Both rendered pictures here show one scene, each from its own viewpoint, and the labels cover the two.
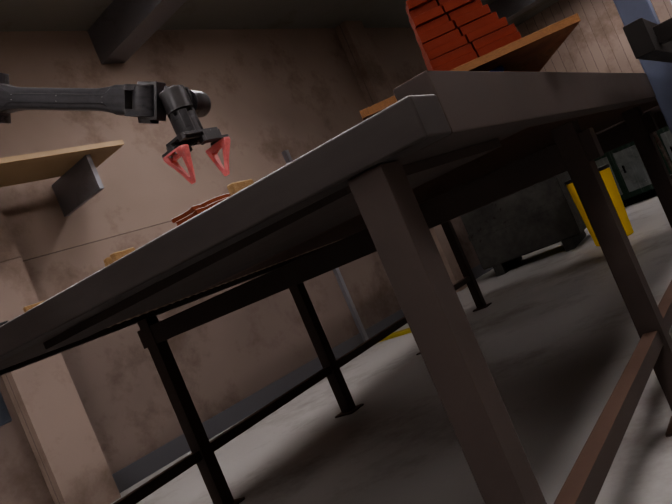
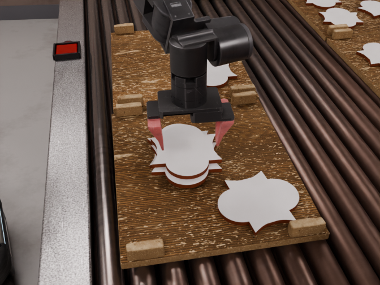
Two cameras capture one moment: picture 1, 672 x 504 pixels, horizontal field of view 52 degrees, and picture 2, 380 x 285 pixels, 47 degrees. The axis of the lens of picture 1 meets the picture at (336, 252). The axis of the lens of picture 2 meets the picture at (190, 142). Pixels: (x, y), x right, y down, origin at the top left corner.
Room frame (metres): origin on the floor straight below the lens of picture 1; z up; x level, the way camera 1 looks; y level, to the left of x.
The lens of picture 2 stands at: (1.02, -0.23, 1.52)
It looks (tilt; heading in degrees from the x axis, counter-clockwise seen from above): 40 degrees down; 44
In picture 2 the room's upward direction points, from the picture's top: straight up
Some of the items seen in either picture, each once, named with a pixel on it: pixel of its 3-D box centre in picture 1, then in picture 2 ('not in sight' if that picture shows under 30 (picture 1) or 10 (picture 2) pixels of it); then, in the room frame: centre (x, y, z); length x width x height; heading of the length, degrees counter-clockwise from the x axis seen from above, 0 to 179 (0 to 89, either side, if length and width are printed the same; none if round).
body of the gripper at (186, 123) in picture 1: (188, 127); (189, 89); (1.45, 0.18, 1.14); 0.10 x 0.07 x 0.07; 140
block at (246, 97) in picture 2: not in sight; (244, 98); (1.72, 0.27, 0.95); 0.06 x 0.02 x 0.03; 144
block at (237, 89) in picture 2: not in sight; (242, 91); (1.74, 0.29, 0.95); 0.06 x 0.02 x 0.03; 143
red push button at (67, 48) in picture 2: not in sight; (67, 51); (1.59, 0.82, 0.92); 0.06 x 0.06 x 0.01; 55
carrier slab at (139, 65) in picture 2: not in sight; (176, 63); (1.75, 0.53, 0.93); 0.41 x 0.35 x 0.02; 53
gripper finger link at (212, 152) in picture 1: (213, 156); (210, 123); (1.47, 0.16, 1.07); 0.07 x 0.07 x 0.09; 50
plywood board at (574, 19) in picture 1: (459, 90); not in sight; (1.72, -0.44, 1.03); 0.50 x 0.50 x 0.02; 84
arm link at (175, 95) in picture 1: (177, 101); (191, 54); (1.45, 0.18, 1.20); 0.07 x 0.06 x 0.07; 159
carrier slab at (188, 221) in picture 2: not in sight; (203, 167); (1.50, 0.19, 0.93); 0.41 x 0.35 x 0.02; 54
